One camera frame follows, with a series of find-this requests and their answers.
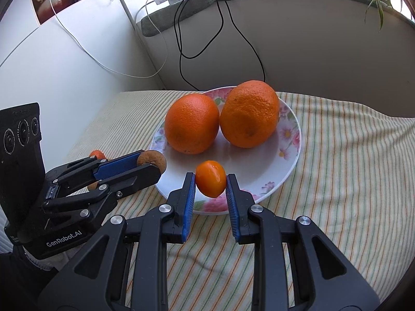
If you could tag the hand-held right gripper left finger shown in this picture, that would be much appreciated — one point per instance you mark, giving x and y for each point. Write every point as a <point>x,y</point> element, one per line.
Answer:
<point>189,201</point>

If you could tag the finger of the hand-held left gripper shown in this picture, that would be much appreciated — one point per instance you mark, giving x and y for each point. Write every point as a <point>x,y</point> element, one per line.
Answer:
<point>136,178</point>
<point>120,165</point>

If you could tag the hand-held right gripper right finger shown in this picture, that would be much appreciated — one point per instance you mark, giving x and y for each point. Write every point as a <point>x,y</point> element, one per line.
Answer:
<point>232,207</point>

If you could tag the small brown kiwi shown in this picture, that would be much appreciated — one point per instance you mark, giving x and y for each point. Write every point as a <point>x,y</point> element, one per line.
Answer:
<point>94,186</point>
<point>155,160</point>

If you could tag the small glossy orange kumquat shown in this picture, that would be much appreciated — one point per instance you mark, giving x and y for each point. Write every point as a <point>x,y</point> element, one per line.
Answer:
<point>210,178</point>

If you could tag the floral white plate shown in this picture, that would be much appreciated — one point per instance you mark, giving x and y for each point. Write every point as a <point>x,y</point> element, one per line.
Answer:
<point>259,168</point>

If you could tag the large smooth orange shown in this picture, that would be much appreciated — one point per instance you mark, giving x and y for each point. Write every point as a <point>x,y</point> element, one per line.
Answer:
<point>191,123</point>

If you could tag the large bumpy orange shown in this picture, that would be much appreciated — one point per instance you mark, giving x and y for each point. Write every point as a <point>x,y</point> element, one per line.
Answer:
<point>249,113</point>

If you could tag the medium tangerine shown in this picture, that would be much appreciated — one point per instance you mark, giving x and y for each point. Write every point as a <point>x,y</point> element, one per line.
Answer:
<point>97,154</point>

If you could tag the white cabinet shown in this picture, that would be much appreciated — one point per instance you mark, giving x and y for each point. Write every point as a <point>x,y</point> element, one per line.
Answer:
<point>64,71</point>

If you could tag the striped tablecloth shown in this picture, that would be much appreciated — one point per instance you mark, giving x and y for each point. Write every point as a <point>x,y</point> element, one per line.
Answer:
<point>340,168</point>

